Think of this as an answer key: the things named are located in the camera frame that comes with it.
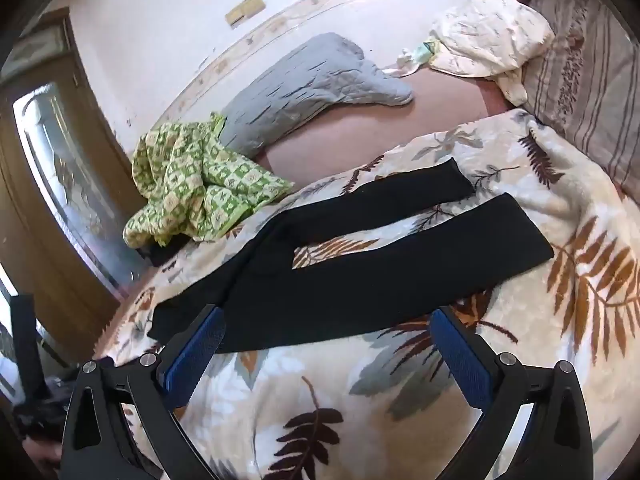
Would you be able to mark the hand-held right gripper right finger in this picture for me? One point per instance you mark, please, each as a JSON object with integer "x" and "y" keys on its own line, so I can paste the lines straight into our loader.
{"x": 462, "y": 360}

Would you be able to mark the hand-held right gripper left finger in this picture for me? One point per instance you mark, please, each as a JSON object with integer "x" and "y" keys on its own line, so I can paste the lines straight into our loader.
{"x": 195, "y": 355}

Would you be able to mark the black pants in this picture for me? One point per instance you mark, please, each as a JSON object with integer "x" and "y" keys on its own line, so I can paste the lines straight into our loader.
{"x": 350, "y": 290}

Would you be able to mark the leaf print blanket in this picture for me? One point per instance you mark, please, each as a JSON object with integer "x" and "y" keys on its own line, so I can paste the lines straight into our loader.
{"x": 525, "y": 310}

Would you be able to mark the black upright object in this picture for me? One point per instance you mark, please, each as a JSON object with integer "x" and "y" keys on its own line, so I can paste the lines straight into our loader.
{"x": 27, "y": 350}

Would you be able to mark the green checkered cloth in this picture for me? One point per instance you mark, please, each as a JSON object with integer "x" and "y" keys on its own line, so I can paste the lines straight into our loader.
{"x": 200, "y": 185}

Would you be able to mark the wooden wardrobe with mirror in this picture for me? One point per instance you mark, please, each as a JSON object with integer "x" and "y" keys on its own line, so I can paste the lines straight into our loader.
{"x": 55, "y": 185}

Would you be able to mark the brown bed sheet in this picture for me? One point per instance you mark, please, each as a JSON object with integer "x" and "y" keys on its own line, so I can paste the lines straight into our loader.
{"x": 400, "y": 115}

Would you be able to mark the grey quilted pillow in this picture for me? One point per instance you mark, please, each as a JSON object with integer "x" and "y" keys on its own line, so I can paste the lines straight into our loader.
{"x": 310, "y": 85}

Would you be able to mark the striped pillow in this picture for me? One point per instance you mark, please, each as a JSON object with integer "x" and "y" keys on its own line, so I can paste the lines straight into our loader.
{"x": 585, "y": 85}

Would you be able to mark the small pale green cloth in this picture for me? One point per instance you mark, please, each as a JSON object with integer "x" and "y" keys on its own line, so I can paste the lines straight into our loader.
{"x": 417, "y": 55}

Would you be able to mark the crumpled cream floral cloth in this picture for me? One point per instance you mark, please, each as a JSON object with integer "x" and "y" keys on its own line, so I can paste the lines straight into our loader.
{"x": 490, "y": 40}

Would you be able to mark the wooden wall plaque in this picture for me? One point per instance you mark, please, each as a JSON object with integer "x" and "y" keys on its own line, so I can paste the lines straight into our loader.
{"x": 245, "y": 9}

